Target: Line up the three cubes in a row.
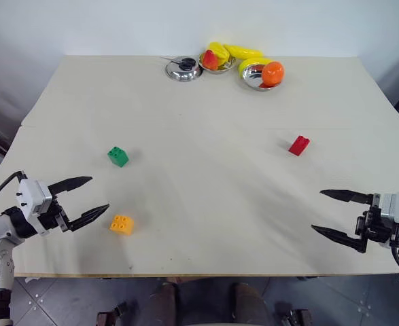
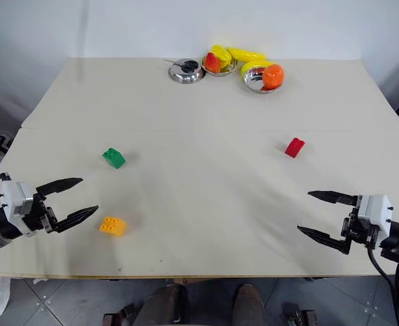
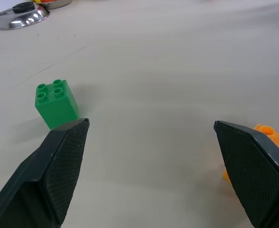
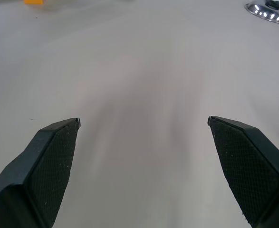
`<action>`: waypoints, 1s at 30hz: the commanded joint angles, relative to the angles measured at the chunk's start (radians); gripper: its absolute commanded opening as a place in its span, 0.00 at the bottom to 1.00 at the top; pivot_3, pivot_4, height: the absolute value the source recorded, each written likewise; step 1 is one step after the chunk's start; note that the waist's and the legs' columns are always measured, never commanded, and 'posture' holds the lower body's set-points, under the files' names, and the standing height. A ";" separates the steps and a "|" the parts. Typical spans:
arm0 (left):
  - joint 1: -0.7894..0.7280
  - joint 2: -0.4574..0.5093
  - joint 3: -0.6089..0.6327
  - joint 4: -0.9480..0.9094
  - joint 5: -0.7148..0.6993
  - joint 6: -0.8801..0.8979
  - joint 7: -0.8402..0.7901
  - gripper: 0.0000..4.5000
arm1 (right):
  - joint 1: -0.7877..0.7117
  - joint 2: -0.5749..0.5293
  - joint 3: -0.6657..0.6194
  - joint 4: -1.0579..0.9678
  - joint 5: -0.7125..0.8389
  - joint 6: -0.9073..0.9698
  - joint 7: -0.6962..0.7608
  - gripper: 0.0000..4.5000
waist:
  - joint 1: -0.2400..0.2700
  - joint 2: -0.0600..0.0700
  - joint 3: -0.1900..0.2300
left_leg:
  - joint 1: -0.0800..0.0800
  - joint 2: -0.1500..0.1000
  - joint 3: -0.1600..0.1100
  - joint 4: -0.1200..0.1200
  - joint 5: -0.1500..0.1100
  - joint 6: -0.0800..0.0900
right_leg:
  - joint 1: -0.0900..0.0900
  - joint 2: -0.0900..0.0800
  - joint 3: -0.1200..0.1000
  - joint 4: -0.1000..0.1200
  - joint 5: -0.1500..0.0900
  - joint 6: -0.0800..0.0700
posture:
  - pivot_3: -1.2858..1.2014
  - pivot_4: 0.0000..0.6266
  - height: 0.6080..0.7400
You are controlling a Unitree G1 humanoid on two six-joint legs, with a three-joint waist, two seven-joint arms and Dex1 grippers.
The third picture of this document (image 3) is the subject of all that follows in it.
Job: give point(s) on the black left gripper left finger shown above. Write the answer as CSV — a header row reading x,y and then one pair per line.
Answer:
x,y
46,175

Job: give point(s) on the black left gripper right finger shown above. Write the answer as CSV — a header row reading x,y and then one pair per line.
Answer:
x,y
255,175

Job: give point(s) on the green toy brick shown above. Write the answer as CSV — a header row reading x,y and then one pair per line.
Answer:
x,y
56,105

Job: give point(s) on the steel bowl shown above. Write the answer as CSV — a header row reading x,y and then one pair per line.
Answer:
x,y
54,2

